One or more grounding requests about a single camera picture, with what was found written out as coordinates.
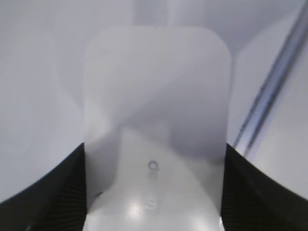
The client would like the white whiteboard grey frame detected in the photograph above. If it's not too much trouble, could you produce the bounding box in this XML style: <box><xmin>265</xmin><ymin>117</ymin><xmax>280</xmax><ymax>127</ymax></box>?
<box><xmin>0</xmin><ymin>0</ymin><xmax>303</xmax><ymax>201</ymax></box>

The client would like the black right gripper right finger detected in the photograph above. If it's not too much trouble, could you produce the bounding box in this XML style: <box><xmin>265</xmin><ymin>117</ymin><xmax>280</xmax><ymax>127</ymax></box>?
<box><xmin>220</xmin><ymin>145</ymin><xmax>308</xmax><ymax>231</ymax></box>

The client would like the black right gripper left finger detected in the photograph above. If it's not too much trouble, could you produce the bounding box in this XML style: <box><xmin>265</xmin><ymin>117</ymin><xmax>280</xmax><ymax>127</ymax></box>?
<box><xmin>0</xmin><ymin>144</ymin><xmax>87</xmax><ymax>231</ymax></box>

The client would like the white whiteboard eraser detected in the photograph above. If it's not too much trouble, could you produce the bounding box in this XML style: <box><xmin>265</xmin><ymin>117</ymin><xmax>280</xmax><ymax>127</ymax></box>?
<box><xmin>84</xmin><ymin>26</ymin><xmax>231</xmax><ymax>231</ymax></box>

